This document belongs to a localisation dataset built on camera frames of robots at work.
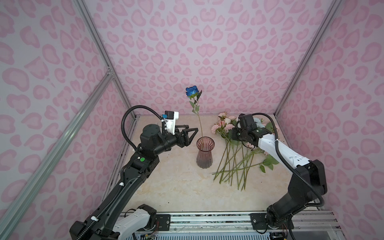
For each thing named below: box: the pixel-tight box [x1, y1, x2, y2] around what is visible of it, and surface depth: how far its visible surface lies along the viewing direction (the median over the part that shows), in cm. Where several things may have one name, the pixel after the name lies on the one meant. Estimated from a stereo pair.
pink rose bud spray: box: [211, 111, 238, 134], surface depth 109 cm
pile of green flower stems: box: [211, 139, 280, 191], surface depth 94 cm
